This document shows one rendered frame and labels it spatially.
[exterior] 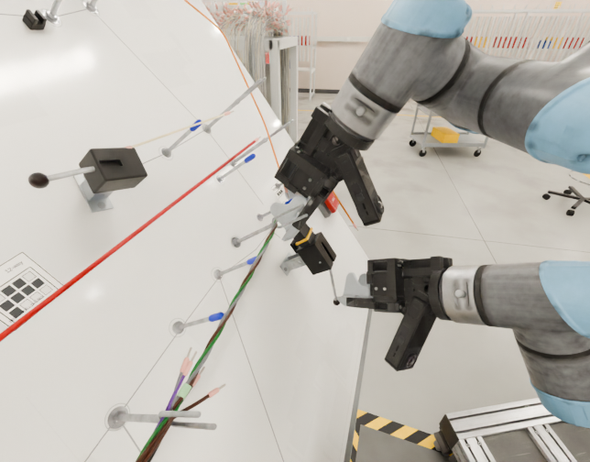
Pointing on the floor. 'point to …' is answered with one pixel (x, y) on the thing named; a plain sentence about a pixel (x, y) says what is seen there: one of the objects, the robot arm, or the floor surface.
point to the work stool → (578, 194)
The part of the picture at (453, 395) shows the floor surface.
